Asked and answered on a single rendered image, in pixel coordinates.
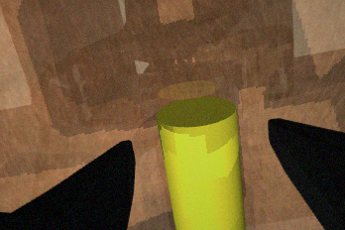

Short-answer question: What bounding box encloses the yellow tall cylinder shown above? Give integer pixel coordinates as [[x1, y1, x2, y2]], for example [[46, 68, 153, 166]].
[[157, 97, 246, 230]]

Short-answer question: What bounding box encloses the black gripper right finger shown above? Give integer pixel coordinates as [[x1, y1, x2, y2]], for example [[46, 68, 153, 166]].
[[268, 118, 345, 230]]

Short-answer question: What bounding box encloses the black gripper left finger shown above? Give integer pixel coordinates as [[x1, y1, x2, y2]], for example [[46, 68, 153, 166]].
[[0, 140, 136, 230]]

